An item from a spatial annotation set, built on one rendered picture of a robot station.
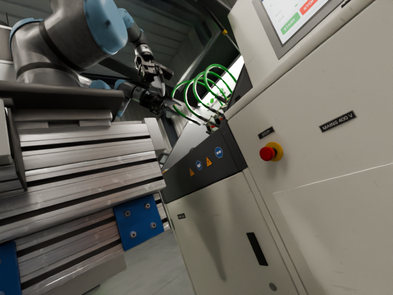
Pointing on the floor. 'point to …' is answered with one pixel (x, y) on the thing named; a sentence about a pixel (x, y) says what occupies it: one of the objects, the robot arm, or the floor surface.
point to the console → (326, 148)
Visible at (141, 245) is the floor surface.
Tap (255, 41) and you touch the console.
